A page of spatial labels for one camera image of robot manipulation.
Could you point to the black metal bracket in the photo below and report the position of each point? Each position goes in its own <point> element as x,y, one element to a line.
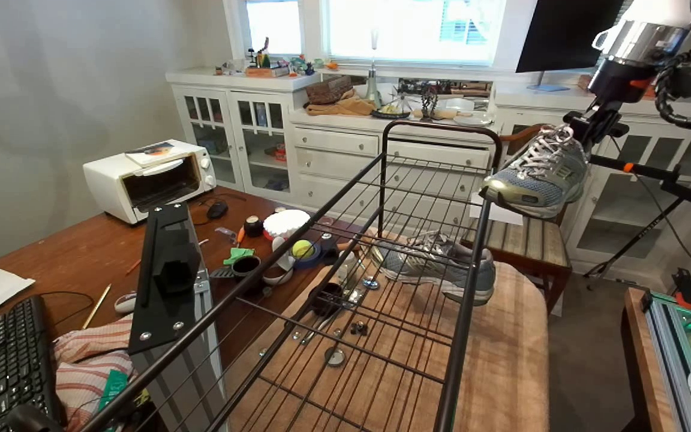
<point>166,272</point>

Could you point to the yellow ball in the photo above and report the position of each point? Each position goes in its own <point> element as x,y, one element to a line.
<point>304,249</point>

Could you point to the green plastic toy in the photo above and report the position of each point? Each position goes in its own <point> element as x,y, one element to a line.
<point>238,254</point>

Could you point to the black camera stand orange clips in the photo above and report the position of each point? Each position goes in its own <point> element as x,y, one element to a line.
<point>683,191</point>

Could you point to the white drawer cabinet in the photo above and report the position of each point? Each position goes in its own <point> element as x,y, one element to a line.
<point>330,157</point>

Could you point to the black computer mouse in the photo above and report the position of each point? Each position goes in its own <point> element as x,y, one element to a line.
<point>216,209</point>

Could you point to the dark wooden dining table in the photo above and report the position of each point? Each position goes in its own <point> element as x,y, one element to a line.
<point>82,254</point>

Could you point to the tan woven tablecloth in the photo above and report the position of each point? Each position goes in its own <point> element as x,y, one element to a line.
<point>504,360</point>

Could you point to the black metal shoe rack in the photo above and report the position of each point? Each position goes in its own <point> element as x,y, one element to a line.
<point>462,319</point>

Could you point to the white bowl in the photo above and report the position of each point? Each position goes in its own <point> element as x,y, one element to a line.
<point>287,221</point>

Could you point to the black round cup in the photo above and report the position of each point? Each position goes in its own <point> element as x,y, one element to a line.
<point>328,297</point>

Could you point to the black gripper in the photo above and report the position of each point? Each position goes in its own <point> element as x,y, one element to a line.
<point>617,87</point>

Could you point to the glass vase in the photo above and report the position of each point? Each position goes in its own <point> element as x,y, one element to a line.
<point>374,85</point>

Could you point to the wide white framed window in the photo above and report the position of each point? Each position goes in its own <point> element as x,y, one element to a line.
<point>410,26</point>

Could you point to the pink striped cloth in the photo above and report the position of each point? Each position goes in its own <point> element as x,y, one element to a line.
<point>90,360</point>

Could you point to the narrow white framed window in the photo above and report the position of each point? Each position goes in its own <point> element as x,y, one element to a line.
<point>275,25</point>

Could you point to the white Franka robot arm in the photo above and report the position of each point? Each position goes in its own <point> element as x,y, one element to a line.
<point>650,39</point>

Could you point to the tan folded cloth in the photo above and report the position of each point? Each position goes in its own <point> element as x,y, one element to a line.
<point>350,107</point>

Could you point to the thin wooden stick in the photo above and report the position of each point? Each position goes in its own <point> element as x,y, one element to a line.
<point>98,306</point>

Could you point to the black monitor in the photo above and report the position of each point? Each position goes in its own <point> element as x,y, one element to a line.
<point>562,32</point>

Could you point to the black computer keyboard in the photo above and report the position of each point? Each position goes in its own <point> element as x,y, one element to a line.
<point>10,368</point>

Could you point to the aluminium base frame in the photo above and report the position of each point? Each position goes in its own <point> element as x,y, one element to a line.
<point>683,337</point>

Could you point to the wooden workbench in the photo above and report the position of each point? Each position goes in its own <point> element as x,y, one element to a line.
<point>642,360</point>

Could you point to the white toaster oven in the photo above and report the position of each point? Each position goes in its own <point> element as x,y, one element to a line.
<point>149,180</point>

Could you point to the wooden chair striped cushion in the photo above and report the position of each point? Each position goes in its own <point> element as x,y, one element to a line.
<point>542,240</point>

